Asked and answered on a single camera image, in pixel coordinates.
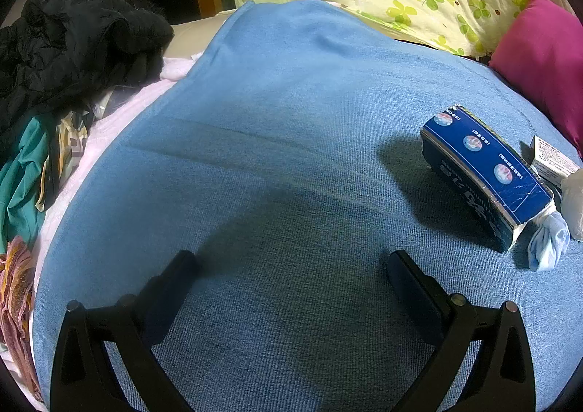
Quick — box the yellow grey patterned cloth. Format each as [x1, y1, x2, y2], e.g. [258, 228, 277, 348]
[36, 109, 92, 212]

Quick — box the cream pillow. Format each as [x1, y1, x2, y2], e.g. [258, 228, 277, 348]
[164, 6, 238, 59]

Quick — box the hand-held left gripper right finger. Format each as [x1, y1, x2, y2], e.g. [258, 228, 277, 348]
[386, 249, 537, 412]

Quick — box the pink orange cloth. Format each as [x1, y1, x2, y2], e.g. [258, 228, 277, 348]
[0, 236, 44, 401]

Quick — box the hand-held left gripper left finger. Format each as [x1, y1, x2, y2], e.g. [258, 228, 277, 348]
[50, 249, 200, 412]

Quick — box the pink pillow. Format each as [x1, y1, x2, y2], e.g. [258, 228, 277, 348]
[488, 0, 583, 158]

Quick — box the teal cloth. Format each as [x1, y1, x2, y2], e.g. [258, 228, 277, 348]
[0, 116, 58, 253]

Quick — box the light blue sock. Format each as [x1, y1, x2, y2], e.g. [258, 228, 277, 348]
[527, 207, 571, 272]

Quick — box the black jacket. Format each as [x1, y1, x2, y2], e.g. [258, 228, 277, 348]
[0, 0, 175, 153]

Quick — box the blue blanket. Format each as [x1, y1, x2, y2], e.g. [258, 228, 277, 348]
[32, 0, 583, 412]

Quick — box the blue white toothpaste box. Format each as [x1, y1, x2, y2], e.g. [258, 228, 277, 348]
[420, 104, 555, 254]

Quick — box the small white silver box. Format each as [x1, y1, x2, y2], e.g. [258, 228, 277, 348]
[531, 135, 583, 187]

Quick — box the white paper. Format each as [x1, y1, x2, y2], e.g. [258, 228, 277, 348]
[559, 165, 583, 242]

